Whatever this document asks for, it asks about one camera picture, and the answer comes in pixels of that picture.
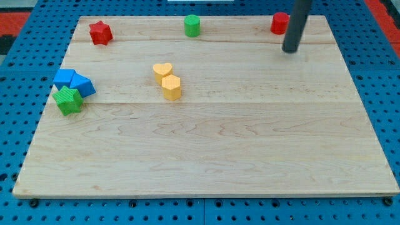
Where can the green star block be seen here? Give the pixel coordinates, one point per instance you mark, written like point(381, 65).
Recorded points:
point(68, 100)

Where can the light wooden board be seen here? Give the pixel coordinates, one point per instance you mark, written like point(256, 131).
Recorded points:
point(252, 120)

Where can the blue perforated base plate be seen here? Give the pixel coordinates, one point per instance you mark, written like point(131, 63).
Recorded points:
point(29, 67)

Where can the green cylinder block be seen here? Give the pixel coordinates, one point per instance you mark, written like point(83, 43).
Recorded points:
point(192, 26)

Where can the yellow hexagon block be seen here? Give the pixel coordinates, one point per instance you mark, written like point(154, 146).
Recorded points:
point(171, 87)

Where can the blue cube block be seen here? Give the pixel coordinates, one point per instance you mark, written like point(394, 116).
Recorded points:
point(63, 78)

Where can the yellow heart block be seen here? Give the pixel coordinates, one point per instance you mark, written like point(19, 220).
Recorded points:
point(161, 71)

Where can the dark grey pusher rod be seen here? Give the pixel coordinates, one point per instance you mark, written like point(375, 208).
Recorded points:
point(297, 22)

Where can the red cylinder block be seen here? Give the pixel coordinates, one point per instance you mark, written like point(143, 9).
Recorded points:
point(280, 21)

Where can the blue triangle block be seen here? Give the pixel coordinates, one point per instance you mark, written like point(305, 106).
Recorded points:
point(83, 85)

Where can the red star block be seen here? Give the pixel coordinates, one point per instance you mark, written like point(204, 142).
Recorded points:
point(100, 33)

